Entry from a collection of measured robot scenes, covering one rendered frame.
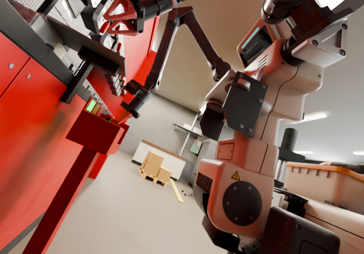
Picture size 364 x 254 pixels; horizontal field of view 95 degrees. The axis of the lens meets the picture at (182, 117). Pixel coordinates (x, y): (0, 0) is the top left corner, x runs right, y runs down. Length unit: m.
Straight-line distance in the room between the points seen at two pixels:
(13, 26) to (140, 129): 8.50
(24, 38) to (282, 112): 0.67
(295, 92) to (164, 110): 8.50
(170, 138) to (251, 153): 8.34
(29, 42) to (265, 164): 0.62
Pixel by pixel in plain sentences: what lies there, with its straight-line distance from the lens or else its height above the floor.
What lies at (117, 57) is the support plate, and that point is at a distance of 0.67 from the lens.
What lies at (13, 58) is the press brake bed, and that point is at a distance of 0.48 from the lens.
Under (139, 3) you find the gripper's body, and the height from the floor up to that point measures 1.07.
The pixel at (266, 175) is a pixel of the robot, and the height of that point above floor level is 0.81.
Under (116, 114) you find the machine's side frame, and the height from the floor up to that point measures 1.00.
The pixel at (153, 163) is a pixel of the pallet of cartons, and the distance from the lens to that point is 4.45.
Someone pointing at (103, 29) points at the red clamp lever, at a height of 1.17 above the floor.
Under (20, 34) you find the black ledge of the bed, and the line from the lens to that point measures 0.47.
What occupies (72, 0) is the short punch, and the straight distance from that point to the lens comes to 0.85.
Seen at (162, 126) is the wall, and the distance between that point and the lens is 8.82.
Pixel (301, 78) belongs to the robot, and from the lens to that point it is 0.61.
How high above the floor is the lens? 0.76
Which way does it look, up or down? 13 degrees up
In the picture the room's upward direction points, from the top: 24 degrees clockwise
